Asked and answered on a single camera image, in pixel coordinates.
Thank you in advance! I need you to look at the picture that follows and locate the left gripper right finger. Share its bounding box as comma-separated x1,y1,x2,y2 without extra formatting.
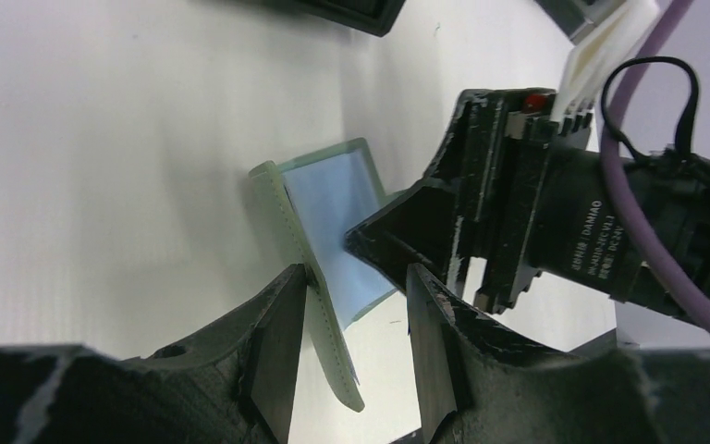
406,264,710,443

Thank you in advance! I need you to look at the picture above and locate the black plastic bin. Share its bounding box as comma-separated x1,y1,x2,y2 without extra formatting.
258,0,405,37

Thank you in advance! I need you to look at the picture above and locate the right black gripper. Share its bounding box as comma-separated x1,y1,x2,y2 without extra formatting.
344,88,594,314

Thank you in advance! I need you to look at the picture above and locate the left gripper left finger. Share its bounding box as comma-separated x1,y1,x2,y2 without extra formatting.
0,265,307,443

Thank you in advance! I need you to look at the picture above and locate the green leather card holder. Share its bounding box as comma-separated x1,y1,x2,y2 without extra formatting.
249,138,396,412

